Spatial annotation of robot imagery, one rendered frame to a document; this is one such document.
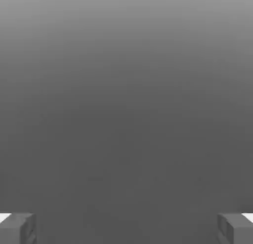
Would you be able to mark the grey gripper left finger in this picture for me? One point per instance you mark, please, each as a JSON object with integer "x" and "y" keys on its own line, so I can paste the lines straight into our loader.
{"x": 15, "y": 229}

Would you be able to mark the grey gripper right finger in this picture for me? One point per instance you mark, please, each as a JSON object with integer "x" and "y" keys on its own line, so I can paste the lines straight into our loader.
{"x": 237, "y": 229}

